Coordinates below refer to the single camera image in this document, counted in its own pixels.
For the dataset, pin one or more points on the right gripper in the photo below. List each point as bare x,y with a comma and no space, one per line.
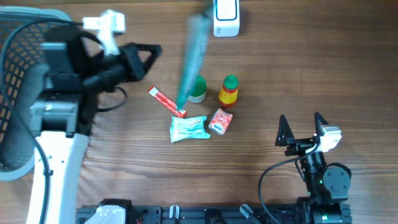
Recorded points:
298,145

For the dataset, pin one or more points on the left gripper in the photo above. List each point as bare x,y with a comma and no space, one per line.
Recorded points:
136,68

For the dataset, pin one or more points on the red stick packet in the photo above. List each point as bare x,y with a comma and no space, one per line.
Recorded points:
166,102

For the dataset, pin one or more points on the clear jar green lid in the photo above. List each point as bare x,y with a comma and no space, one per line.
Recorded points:
198,93

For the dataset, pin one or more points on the teal tissue packet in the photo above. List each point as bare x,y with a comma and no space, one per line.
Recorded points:
188,128

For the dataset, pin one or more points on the dark green box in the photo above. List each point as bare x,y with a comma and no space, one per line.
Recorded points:
198,32

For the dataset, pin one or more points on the red sauce bottle green cap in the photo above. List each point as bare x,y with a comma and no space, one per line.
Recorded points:
228,95

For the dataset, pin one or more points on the red white snack packet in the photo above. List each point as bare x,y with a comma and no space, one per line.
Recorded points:
220,121

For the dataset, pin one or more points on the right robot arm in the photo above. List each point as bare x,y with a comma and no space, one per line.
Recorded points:
327,184

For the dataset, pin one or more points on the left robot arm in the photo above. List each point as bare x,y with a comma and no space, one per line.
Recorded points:
63,113

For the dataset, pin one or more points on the white barcode scanner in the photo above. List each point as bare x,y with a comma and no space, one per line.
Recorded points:
226,18

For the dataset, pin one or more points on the grey plastic shopping basket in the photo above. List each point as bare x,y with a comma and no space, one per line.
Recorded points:
22,76

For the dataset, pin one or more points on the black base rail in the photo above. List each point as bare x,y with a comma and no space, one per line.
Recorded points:
282,213

